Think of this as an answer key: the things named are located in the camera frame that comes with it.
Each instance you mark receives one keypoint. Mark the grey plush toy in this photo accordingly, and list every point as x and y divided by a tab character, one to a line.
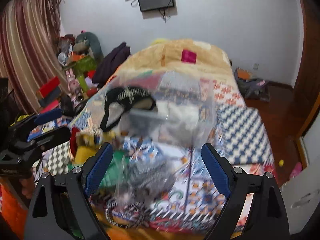
88	43

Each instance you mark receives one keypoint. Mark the green knitted cloth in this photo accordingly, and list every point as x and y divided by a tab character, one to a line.
115	170

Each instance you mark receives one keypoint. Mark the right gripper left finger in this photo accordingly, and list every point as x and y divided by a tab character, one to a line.
60	209

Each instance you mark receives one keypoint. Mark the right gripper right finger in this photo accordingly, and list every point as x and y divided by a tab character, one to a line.
267	218

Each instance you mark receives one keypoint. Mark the brown wooden door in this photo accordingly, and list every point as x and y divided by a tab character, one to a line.
306	89

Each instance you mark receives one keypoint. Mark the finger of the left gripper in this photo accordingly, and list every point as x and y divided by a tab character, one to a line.
46	117

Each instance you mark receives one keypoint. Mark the pink rabbit figurine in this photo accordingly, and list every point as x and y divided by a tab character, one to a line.
72	83

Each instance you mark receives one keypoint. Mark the striped brown curtain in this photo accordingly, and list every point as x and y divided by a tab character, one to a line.
30	32

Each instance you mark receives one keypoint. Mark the clear plastic bag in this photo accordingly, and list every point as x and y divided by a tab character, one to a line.
141	181

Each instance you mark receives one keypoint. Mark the white wall socket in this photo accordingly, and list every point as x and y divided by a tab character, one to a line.
255	66

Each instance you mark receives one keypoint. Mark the beige fleece blanket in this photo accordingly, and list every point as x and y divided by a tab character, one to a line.
196	58

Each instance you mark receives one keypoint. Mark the patterned patchwork bed cover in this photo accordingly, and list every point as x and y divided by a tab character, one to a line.
190	209

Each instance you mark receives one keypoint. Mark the green cardboard box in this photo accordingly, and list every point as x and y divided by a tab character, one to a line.
80	64

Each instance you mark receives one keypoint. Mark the red cylinder can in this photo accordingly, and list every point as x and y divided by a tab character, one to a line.
91	92

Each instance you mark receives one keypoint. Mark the dark purple garment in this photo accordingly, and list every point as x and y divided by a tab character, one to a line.
110	64

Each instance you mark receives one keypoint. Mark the red box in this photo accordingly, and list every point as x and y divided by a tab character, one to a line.
48	87

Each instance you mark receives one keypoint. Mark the green bottle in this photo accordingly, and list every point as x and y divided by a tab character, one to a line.
82	82

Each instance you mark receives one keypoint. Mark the grey backpack on floor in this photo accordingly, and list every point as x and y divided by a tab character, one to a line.
250	86

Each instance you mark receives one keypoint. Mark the clear plastic storage box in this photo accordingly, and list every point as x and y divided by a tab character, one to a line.
175	87

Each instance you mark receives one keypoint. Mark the white heart wardrobe door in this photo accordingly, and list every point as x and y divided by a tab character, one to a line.
301	193

